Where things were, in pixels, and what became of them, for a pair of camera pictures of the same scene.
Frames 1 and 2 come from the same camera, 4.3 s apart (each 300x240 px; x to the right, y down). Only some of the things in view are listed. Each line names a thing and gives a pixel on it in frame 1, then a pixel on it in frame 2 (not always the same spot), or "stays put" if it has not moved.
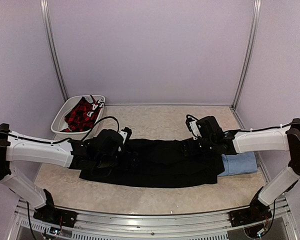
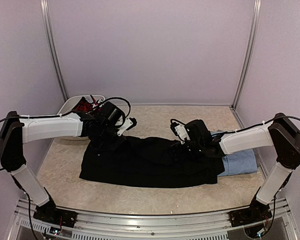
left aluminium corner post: x=46 y=21 stays put
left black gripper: x=124 y=164 to x=115 y=144
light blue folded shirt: x=243 y=163 stays put
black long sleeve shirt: x=164 y=163 stays put
